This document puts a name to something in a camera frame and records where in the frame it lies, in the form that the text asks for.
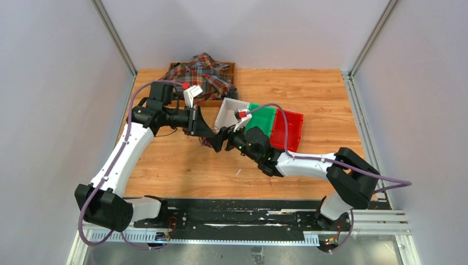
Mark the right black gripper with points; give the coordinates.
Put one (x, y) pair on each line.
(224, 133)

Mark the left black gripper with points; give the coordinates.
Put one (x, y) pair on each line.
(197, 126)

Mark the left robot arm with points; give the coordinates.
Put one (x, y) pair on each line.
(102, 202)

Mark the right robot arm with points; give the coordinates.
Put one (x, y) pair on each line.
(350, 176)

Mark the white plastic bin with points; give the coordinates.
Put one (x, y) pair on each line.
(226, 115)

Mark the green plastic bin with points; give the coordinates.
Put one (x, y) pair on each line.
(264, 119)

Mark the plaid shirt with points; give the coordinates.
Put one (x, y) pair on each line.
(204, 75)

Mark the wooden tray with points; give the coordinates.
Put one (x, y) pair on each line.
(215, 103)

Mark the red plastic bin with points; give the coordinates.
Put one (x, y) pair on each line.
(295, 122)

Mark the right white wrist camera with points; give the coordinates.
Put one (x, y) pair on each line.
(243, 116)

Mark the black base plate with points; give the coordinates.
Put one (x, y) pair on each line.
(244, 220)

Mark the aluminium frame rail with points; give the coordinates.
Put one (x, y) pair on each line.
(379, 221)

